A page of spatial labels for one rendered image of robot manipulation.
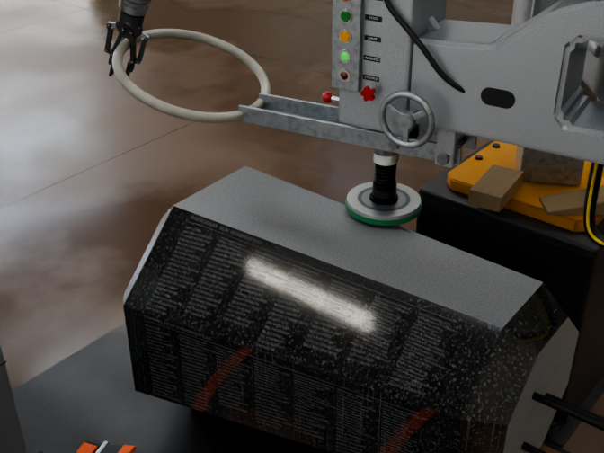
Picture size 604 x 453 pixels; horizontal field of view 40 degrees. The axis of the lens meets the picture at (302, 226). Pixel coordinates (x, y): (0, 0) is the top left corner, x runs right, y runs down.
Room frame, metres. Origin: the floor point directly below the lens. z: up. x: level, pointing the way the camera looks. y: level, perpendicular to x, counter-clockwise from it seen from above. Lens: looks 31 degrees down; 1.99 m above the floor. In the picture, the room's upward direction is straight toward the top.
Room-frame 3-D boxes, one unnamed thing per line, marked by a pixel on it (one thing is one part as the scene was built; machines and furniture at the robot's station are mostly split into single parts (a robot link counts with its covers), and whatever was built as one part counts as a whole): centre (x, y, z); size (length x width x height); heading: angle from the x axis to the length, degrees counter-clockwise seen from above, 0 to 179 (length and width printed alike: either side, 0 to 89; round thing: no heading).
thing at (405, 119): (1.91, -0.28, 1.18); 0.15 x 0.10 x 0.15; 59
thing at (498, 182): (2.22, -0.60, 0.81); 0.20 x 0.10 x 0.05; 148
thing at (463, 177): (2.38, -0.79, 0.76); 0.49 x 0.49 x 0.05; 50
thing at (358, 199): (2.07, -0.24, 0.85); 0.21 x 0.21 x 0.01
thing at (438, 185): (2.38, -0.79, 0.37); 0.66 x 0.66 x 0.74; 50
